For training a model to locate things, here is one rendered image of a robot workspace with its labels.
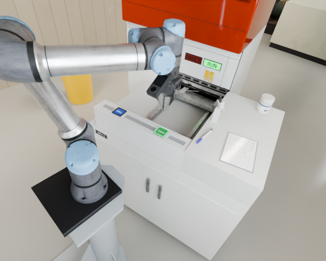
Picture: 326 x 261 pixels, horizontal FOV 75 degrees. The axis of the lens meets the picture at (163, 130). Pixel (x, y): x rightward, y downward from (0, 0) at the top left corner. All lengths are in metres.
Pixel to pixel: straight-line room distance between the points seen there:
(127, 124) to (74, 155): 0.36
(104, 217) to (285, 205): 1.70
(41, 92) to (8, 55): 0.21
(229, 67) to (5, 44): 1.11
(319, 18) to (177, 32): 4.71
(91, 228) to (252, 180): 0.66
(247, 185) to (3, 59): 0.89
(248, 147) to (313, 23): 4.49
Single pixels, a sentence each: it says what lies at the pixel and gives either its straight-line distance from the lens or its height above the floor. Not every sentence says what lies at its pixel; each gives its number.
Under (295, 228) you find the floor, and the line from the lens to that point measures 2.19.
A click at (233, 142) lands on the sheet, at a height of 0.97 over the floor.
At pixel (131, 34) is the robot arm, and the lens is 0.74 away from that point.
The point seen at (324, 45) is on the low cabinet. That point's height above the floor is 0.34.
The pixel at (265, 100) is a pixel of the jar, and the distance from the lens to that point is 1.30.
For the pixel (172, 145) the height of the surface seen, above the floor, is 0.96.
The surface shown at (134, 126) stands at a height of 0.96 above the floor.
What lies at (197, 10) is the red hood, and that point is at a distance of 1.32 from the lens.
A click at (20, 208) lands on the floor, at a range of 2.10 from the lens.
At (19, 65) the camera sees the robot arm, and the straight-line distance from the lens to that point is 0.59.
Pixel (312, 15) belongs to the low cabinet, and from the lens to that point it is 5.39.
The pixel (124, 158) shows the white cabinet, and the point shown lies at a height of 0.67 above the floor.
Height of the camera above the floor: 1.67
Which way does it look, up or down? 43 degrees down
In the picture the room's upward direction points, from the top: 6 degrees clockwise
